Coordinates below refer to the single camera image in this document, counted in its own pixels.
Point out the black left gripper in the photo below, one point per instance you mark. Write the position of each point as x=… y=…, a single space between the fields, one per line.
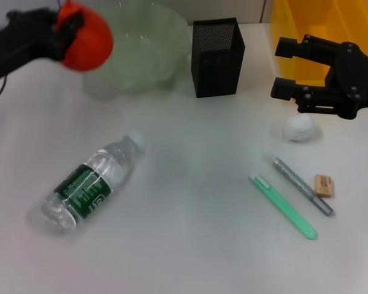
x=21 y=39

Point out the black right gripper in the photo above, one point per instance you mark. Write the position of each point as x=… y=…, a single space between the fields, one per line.
x=362 y=79

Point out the red-orange toy orange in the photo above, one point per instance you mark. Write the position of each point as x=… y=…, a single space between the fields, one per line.
x=93 y=43

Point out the white paper ball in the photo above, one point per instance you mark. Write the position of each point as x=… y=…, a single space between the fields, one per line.
x=298 y=128

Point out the green pen with white clip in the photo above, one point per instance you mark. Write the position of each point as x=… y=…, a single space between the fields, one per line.
x=282 y=206

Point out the clear water bottle green label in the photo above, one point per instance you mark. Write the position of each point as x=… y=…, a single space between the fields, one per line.
x=86 y=186

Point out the pale green glass fruit bowl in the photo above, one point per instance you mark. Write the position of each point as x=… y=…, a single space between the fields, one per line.
x=147 y=52

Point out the black mesh pen holder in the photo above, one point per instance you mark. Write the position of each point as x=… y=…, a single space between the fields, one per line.
x=217 y=64

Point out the grey pen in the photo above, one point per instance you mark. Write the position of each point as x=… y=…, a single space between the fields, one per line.
x=300 y=183

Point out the tan eraser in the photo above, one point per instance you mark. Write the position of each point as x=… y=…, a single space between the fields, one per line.
x=324 y=185

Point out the yellow plastic bin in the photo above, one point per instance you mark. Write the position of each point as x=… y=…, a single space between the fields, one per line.
x=325 y=18

